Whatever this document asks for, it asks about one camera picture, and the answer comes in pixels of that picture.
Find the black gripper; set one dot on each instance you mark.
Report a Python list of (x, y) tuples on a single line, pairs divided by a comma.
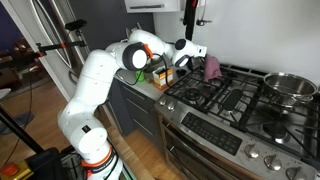
[(198, 61)]

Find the pink towel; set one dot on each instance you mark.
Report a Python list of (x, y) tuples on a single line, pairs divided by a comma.
[(212, 68)]

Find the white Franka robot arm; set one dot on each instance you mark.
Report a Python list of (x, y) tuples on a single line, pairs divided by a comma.
[(96, 76)]

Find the small silver stove knob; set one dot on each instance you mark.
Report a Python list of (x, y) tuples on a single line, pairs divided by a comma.
[(162, 101), (170, 106)]

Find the large silver stove knob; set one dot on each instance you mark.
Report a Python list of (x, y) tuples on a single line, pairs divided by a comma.
[(295, 174), (272, 162), (251, 151)]

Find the black cast iron grate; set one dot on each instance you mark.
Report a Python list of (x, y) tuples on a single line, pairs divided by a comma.
[(311, 133), (173, 90), (242, 124)]

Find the hanging metal utensil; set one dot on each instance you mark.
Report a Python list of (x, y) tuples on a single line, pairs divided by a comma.
[(202, 22)]

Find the orange carton box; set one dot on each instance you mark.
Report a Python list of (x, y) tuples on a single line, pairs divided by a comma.
[(161, 80)]

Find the black oven mitt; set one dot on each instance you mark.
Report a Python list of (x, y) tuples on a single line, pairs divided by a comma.
[(190, 20)]

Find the stainless steel gas range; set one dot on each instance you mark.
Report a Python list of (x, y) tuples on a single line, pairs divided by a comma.
[(213, 133)]

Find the dark grey drawer cabinet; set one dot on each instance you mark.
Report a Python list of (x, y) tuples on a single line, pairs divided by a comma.
[(143, 110)]

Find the stainless steel pot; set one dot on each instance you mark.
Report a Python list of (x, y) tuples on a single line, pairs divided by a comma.
[(290, 85)]

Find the dark grey tall panel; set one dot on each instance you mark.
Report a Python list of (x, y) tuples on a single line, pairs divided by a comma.
[(100, 13)]

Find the stainless steel refrigerator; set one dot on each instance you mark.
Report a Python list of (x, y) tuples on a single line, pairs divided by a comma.
[(50, 66)]

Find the black equipment box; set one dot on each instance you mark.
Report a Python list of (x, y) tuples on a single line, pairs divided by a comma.
[(45, 165)]

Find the black tripod leg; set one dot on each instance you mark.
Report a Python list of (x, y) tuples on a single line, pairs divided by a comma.
[(20, 131)]

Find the yellow button box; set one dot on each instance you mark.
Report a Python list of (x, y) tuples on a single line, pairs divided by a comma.
[(26, 168)]

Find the red emergency stop button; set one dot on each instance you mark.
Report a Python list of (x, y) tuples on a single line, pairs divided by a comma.
[(9, 169)]

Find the black camera clamp arm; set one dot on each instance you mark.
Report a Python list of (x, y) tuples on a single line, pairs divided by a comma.
[(61, 45)]

